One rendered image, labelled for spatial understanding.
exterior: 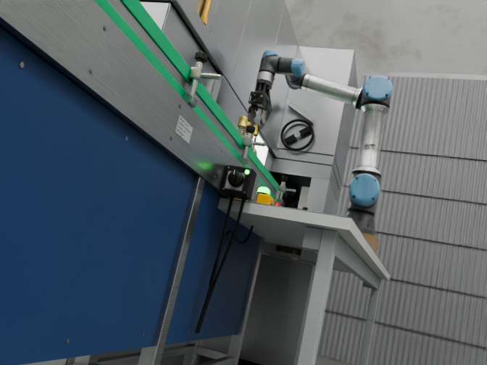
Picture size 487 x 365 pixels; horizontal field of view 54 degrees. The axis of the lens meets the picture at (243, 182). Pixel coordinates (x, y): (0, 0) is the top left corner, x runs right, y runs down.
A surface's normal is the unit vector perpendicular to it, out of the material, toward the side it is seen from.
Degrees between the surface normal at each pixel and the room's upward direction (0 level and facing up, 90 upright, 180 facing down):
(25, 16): 90
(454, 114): 90
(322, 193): 90
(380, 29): 90
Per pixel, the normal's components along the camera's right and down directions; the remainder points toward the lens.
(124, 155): 0.94, 0.15
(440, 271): -0.34, -0.27
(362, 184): -0.25, -0.07
